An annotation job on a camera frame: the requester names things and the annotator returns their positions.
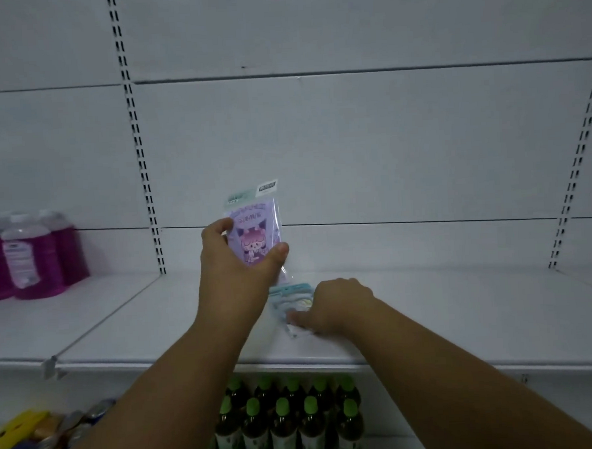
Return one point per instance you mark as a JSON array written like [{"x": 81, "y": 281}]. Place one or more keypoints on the person's left hand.
[{"x": 235, "y": 289}]

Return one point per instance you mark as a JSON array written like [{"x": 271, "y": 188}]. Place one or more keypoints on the group of magenta liquid bottles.
[{"x": 31, "y": 265}]

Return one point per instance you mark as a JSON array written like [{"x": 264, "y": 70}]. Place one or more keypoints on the yellow white pack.
[{"x": 14, "y": 430}]

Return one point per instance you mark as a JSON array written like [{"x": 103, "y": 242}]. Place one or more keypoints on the group of green-capped tea bottles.
[{"x": 282, "y": 435}]

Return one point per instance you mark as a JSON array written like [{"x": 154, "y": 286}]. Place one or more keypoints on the white slotted upright rail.
[
  {"x": 138, "y": 141},
  {"x": 575, "y": 167}
]

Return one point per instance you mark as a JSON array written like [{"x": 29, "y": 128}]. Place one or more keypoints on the purple cartoon packets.
[{"x": 253, "y": 219}]

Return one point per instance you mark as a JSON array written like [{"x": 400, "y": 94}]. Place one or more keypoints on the blue cartoon packet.
[{"x": 292, "y": 299}]

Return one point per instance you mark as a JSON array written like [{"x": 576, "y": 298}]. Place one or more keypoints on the group of soda cans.
[{"x": 78, "y": 421}]

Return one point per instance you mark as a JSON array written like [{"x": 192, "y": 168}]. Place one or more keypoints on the person's left forearm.
[{"x": 152, "y": 412}]

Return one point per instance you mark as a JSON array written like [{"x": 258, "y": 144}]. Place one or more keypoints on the person's right forearm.
[{"x": 458, "y": 387}]

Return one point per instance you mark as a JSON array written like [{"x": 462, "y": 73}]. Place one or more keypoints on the person's right hand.
[{"x": 340, "y": 306}]

